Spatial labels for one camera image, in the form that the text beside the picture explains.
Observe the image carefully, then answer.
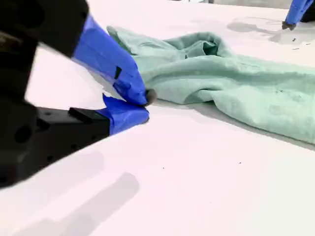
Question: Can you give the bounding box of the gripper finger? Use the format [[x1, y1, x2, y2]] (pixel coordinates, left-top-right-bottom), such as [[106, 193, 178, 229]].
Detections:
[[299, 0, 315, 23], [38, 0, 158, 107], [282, 0, 308, 31], [36, 94, 150, 158]]

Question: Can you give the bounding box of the pale green T-shirt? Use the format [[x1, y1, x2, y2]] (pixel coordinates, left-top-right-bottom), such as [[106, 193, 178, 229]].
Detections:
[[106, 24, 315, 146]]

